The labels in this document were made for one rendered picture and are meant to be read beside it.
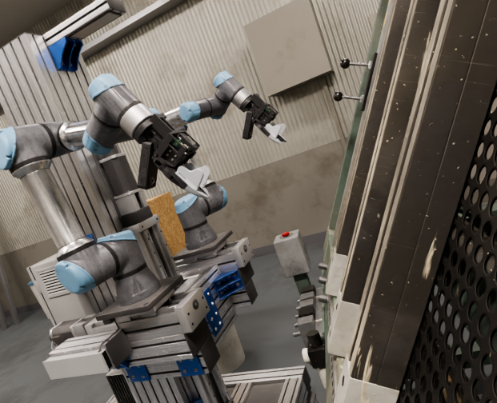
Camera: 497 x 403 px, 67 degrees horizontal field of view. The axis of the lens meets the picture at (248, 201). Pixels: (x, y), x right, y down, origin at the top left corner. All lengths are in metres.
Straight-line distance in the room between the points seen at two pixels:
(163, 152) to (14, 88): 0.95
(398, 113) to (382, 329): 0.38
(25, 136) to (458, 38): 1.11
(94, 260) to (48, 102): 0.64
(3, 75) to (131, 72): 3.63
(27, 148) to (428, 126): 1.07
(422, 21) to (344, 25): 3.63
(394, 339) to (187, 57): 4.51
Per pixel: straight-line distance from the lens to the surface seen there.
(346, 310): 0.82
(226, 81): 1.50
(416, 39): 0.75
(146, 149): 0.87
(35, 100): 1.64
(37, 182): 1.26
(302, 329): 1.35
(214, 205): 1.75
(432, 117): 0.50
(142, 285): 1.30
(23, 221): 7.12
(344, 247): 1.06
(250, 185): 4.65
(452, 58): 0.51
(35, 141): 1.29
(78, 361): 1.41
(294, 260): 1.75
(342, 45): 4.35
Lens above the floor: 1.39
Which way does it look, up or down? 8 degrees down
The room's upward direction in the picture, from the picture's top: 20 degrees counter-clockwise
